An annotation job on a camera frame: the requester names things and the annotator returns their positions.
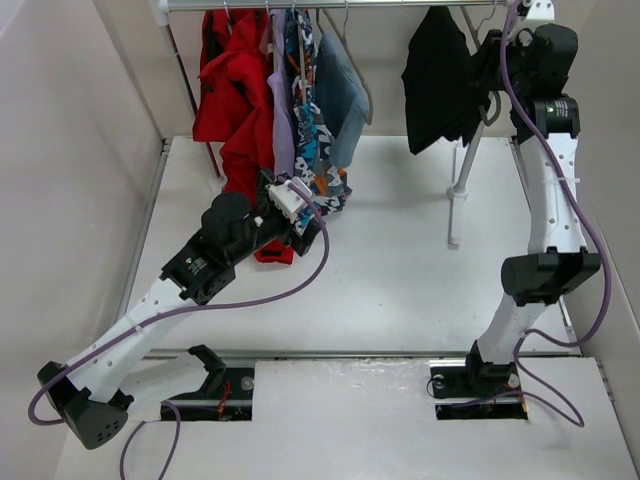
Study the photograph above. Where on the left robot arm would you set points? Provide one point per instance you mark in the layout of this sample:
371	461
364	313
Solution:
95	392

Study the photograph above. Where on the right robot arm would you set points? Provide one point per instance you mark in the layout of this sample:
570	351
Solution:
557	260

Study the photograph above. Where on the red jacket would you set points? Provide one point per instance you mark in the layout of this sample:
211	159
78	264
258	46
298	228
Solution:
236	103

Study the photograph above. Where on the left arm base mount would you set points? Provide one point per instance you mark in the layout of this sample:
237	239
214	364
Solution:
226	393

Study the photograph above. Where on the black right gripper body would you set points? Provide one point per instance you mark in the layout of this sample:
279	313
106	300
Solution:
487	70

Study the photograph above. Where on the grey hanger with denim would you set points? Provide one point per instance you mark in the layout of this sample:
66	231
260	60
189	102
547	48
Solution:
342	37

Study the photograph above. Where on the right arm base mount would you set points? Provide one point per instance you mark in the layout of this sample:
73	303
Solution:
463	394

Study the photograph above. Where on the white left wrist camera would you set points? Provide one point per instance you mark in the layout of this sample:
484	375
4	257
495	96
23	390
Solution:
289	197

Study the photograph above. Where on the black trousers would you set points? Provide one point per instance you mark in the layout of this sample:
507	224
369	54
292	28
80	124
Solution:
441	100

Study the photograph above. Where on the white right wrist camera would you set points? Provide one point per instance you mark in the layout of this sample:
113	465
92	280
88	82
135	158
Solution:
536	10

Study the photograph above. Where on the lilac garment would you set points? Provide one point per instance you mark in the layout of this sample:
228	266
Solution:
278	81

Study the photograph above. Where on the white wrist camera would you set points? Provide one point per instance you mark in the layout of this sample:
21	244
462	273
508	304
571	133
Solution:
536	10
289	197

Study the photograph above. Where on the colourful patterned shorts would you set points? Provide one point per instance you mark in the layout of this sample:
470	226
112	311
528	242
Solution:
312	137

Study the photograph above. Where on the blue denim shorts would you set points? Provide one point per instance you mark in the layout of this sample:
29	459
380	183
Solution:
341	98

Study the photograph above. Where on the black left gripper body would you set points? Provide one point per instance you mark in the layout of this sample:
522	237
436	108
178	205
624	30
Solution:
269	225

